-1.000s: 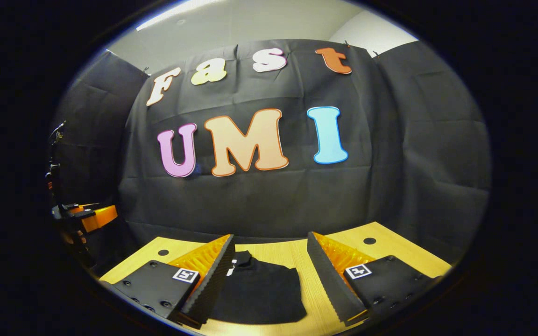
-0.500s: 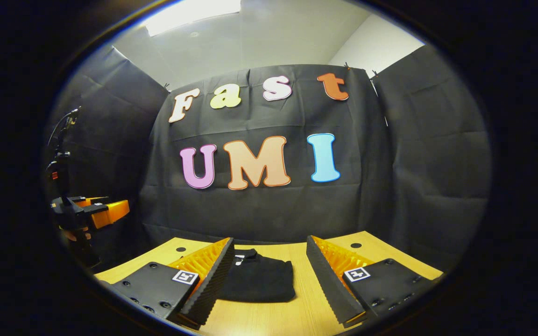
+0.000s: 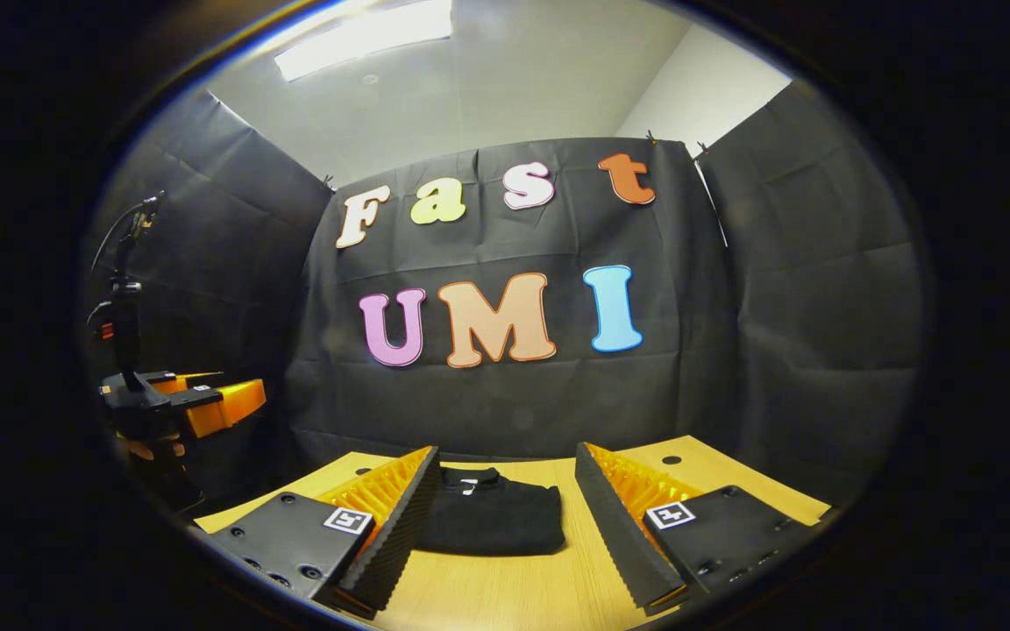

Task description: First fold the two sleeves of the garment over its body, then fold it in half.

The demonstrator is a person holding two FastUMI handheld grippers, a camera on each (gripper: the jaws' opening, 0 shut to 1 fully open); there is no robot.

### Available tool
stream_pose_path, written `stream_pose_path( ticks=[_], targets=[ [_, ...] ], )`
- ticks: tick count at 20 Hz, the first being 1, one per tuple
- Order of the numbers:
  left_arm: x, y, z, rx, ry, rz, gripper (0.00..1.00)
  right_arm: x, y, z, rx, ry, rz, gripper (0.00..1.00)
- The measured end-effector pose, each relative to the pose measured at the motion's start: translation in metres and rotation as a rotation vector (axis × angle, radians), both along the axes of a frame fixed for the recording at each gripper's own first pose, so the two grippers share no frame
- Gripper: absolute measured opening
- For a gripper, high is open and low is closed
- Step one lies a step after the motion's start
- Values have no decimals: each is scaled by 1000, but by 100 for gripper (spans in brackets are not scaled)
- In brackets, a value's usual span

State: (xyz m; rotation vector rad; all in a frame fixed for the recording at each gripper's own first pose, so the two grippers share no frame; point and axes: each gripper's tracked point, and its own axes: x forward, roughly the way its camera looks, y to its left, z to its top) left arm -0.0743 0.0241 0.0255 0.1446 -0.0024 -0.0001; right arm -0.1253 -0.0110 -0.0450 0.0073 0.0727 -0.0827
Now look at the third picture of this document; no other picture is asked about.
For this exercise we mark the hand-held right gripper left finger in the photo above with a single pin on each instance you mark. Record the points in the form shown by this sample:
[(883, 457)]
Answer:
[(400, 535)]

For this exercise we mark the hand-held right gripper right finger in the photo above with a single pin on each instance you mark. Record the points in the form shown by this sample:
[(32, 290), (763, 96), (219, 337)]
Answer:
[(615, 535)]

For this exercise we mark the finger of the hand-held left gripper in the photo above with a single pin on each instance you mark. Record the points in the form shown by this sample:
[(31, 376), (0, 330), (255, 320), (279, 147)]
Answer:
[(185, 382), (229, 405)]

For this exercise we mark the black button shirt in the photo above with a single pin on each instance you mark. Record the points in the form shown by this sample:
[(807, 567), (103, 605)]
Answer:
[(492, 521)]

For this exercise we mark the black backdrop cloth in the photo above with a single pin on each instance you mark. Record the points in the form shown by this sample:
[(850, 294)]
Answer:
[(514, 412)]

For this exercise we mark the ceiling light panel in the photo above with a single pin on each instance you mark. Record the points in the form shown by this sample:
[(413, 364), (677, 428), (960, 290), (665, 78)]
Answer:
[(360, 39)]

